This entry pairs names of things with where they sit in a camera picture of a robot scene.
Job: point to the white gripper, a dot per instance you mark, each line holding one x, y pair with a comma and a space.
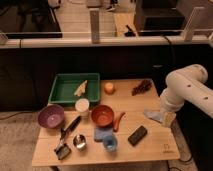
168, 119

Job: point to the black eraser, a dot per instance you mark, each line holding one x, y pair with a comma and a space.
137, 135

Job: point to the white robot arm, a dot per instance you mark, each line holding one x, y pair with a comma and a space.
185, 84

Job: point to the orange bowl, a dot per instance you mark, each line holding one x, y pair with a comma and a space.
102, 115

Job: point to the purple bowl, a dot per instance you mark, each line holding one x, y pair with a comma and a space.
51, 116

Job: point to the light blue cloth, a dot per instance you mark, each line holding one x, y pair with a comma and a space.
153, 115

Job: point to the bunch of dark grapes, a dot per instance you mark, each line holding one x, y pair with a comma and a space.
144, 86

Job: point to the red sausage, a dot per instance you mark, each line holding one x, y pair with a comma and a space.
117, 121

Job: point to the wooden table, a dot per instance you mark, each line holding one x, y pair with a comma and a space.
158, 144

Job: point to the blue cup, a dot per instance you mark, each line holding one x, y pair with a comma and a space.
110, 143

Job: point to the orange fruit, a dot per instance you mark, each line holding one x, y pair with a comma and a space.
109, 88

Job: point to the blue sponge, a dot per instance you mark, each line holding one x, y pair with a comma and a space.
100, 133

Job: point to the white cup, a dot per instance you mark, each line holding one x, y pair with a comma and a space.
82, 107

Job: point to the beige wedge in tray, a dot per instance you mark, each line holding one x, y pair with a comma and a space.
81, 89

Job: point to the small metal cup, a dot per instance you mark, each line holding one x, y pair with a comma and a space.
79, 141

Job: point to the green plastic tray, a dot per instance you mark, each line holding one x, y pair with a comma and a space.
65, 85

